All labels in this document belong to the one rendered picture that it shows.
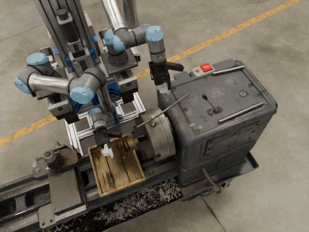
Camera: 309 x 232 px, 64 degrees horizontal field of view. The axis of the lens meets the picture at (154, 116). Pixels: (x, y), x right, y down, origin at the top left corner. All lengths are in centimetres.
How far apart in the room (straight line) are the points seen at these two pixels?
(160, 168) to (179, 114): 44
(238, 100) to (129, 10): 83
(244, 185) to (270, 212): 31
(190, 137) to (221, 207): 130
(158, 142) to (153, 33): 58
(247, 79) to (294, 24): 286
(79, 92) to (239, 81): 93
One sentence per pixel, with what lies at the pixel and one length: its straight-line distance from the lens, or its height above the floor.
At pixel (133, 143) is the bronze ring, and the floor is 112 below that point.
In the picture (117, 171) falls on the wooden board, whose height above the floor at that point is 88.
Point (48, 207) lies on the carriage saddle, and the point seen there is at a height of 90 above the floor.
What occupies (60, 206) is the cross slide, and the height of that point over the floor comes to 97.
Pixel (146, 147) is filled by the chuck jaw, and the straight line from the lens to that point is 144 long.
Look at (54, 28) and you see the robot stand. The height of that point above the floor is 145.
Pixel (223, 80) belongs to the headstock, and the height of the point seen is 126.
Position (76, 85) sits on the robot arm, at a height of 144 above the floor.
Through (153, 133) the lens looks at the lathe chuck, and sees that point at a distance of 136.
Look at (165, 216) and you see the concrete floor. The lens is 245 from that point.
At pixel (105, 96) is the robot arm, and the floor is 119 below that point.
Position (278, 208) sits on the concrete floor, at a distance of 266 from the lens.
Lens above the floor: 240
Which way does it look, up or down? 56 degrees down
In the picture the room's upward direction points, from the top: 6 degrees counter-clockwise
